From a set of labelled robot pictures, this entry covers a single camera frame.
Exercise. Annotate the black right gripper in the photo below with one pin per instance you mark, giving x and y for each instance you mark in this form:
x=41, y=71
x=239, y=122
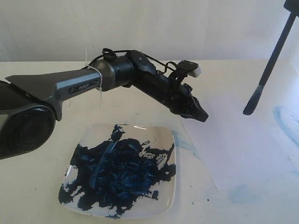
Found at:
x=292, y=6

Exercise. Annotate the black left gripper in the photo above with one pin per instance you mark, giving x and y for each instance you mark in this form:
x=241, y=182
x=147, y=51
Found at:
x=178, y=100

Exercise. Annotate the black paintbrush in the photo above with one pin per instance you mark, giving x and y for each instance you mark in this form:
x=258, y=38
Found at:
x=254, y=99

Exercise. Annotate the white paper sheet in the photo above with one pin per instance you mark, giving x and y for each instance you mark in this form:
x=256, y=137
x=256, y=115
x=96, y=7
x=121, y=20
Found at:
x=234, y=148

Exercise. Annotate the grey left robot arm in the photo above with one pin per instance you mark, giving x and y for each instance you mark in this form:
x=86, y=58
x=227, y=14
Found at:
x=30, y=105

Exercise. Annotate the white plate with blue paint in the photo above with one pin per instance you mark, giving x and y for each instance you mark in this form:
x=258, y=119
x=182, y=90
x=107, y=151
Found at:
x=122, y=172

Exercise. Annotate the white zip tie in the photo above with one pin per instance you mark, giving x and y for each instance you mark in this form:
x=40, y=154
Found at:
x=99, y=85

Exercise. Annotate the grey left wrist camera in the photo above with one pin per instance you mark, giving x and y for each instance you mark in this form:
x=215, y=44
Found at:
x=189, y=68

